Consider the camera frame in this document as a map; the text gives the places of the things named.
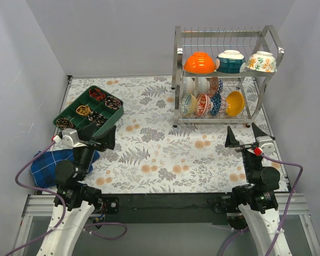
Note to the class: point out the red white patterned bowl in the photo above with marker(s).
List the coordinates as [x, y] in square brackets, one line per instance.
[223, 106]

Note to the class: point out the blue zigzag red-inside bowl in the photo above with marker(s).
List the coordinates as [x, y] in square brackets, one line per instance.
[215, 86]

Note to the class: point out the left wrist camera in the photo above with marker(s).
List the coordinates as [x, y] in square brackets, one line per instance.
[68, 137]

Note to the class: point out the yellow bowl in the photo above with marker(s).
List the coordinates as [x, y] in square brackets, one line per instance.
[235, 102]

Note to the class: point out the white ribbed bowl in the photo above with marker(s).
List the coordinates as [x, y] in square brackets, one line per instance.
[188, 85]
[202, 85]

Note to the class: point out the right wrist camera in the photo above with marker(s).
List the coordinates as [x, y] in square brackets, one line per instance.
[265, 145]

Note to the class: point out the red and white floral bowl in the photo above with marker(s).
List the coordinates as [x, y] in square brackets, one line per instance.
[204, 105]

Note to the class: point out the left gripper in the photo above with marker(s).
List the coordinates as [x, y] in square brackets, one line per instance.
[93, 143]

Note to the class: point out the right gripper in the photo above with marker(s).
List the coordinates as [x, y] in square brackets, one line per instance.
[246, 146]

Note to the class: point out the green compartment tray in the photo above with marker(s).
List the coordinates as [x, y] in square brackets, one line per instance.
[94, 104]

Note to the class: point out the teal and white bowl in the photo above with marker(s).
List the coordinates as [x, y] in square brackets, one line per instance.
[230, 62]

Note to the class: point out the orange bowl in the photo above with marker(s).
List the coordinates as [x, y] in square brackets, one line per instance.
[199, 63]

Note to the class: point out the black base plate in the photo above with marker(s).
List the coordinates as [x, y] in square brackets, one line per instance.
[214, 208]

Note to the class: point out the white ribbed bowl left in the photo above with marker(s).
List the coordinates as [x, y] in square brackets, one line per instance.
[188, 85]

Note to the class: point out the blue plaid cloth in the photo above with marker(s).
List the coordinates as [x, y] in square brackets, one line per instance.
[43, 169]

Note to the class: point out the steel two-tier dish rack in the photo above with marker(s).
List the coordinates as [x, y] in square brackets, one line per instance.
[252, 84]

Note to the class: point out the floral table mat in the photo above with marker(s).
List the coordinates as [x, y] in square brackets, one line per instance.
[152, 156]

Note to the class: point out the blue triangle-pattern bowl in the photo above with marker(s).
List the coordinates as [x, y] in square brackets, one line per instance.
[216, 100]

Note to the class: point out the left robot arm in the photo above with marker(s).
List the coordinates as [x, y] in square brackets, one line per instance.
[74, 201]

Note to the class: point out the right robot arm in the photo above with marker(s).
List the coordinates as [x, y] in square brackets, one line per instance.
[256, 200]

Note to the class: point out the white leaf-pattern bowl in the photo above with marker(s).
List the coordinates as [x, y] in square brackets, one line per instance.
[262, 61]

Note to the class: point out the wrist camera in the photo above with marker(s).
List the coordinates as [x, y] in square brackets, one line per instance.
[265, 145]
[68, 137]

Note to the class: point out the cream bowl with teal stripes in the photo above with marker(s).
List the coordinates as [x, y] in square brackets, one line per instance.
[188, 104]

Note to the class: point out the white ribbed bowl right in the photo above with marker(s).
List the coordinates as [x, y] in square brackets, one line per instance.
[202, 85]

